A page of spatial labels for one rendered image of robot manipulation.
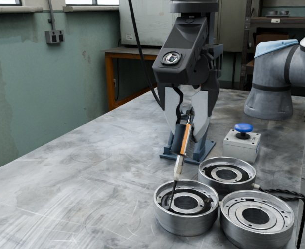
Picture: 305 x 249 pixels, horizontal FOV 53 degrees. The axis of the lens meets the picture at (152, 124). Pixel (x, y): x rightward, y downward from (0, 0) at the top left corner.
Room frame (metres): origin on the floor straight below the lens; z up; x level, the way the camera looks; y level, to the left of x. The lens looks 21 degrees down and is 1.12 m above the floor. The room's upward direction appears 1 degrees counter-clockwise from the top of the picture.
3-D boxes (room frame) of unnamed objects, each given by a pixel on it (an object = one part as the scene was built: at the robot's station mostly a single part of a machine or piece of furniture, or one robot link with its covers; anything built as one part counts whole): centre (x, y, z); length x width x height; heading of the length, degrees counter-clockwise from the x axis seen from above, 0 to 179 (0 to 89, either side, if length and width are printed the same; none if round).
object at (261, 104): (0.95, -0.38, 0.85); 0.15 x 0.15 x 0.10
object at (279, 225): (0.38, -0.15, 0.82); 0.08 x 0.08 x 0.02
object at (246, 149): (0.65, -0.21, 0.82); 0.08 x 0.07 x 0.05; 153
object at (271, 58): (0.94, -0.38, 0.97); 0.13 x 0.12 x 0.14; 43
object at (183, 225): (0.42, -0.05, 0.82); 0.10 x 0.10 x 0.04
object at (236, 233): (0.38, -0.15, 0.82); 0.10 x 0.10 x 0.04
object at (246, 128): (0.65, -0.21, 0.85); 0.04 x 0.04 x 0.05
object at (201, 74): (0.48, -0.07, 1.07); 0.09 x 0.08 x 0.12; 154
